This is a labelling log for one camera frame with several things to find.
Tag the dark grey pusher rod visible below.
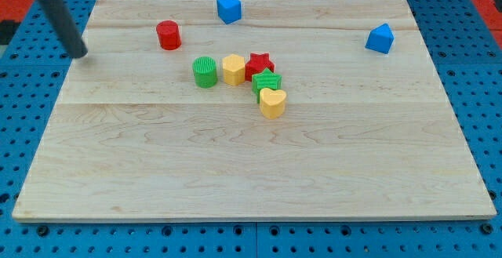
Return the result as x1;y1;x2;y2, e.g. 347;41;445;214
37;0;88;59

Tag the red cylinder block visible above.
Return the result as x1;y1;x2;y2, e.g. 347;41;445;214
156;20;182;50

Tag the green cylinder block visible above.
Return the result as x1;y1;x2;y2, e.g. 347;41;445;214
192;56;218;88

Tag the blue cube block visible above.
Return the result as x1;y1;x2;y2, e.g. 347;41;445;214
216;0;242;24

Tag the yellow hexagon block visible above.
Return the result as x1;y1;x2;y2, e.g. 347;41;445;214
222;54;246;85

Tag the red star block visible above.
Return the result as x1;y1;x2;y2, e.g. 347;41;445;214
245;53;275;82

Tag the green star block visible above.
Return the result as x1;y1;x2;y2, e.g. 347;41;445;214
252;68;282;103

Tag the yellow heart block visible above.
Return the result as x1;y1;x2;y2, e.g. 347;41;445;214
259;88;287;119

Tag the light wooden board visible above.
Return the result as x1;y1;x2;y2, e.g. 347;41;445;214
12;0;496;223

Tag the blue pentagon block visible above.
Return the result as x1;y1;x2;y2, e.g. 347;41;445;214
365;24;395;54

